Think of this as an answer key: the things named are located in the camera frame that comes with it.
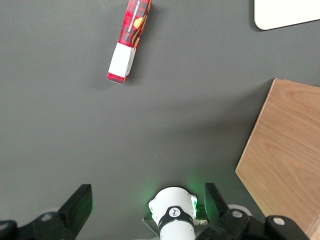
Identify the beige plastic tray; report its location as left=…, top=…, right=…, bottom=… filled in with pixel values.
left=253, top=0, right=320, bottom=32

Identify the wooden drawer cabinet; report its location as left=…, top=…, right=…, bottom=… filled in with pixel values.
left=234, top=78, right=320, bottom=240

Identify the red cookie box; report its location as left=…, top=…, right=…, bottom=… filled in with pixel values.
left=106, top=0, right=153, bottom=85

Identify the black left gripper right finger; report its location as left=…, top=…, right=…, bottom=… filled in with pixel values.
left=196, top=182, right=311, bottom=240

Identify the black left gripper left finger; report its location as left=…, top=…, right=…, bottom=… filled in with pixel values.
left=0, top=184, right=93, bottom=240

